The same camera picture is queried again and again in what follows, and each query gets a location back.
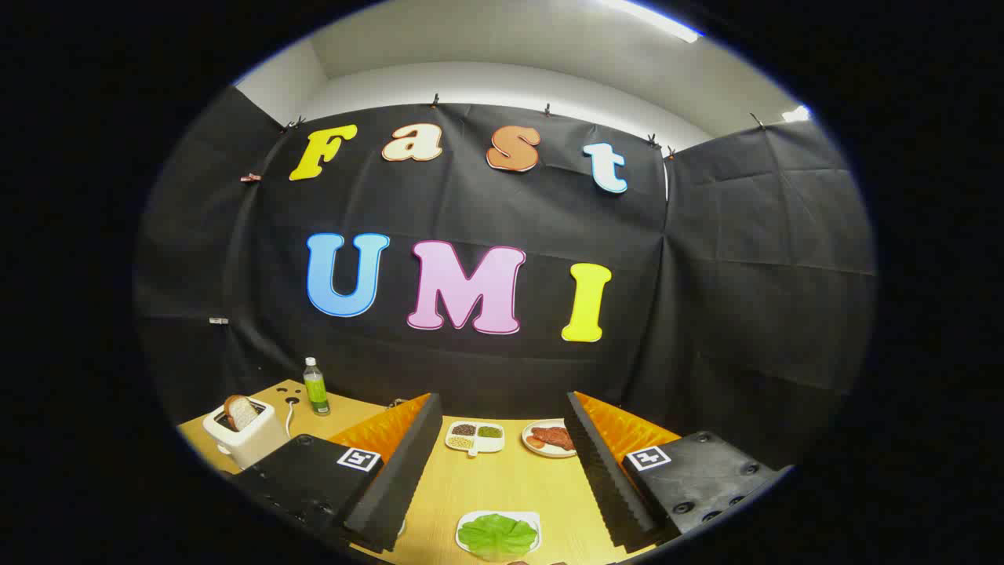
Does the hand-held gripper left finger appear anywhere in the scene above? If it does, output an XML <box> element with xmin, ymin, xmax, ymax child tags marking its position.
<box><xmin>235</xmin><ymin>392</ymin><xmax>445</xmax><ymax>555</ymax></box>

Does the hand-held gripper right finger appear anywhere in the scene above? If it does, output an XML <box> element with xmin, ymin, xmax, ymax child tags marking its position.
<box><xmin>564</xmin><ymin>390</ymin><xmax>794</xmax><ymax>551</ymax></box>

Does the green lettuce leaf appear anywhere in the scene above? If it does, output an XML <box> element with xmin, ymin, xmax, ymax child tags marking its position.
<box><xmin>459</xmin><ymin>514</ymin><xmax>539</xmax><ymax>562</ymax></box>

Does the toast bread slice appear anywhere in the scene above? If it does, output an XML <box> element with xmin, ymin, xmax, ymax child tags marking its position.
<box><xmin>224</xmin><ymin>395</ymin><xmax>260</xmax><ymax>431</ymax></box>

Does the brown meat piece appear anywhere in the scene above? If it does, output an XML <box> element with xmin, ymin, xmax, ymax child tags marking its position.
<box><xmin>532</xmin><ymin>426</ymin><xmax>576</xmax><ymax>452</ymax></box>

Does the white square plate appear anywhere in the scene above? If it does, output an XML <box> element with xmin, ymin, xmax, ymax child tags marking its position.
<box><xmin>456</xmin><ymin>510</ymin><xmax>542</xmax><ymax>560</ymax></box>

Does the white divided dish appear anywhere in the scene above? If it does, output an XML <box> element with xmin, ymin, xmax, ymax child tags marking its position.
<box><xmin>445</xmin><ymin>421</ymin><xmax>506</xmax><ymax>457</ymax></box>

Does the round white meat plate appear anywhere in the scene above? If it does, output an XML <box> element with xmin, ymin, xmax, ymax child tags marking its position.
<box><xmin>522</xmin><ymin>419</ymin><xmax>577</xmax><ymax>458</ymax></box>

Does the green label drink bottle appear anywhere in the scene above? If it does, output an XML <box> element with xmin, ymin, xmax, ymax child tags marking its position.
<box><xmin>304</xmin><ymin>357</ymin><xmax>331</xmax><ymax>417</ymax></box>

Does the white toaster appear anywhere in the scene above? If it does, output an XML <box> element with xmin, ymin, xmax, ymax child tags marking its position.
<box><xmin>202</xmin><ymin>396</ymin><xmax>289</xmax><ymax>472</ymax></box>

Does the black backdrop cloth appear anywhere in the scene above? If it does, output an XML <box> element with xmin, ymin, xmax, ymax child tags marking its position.
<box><xmin>133</xmin><ymin>85</ymin><xmax>878</xmax><ymax>472</ymax></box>

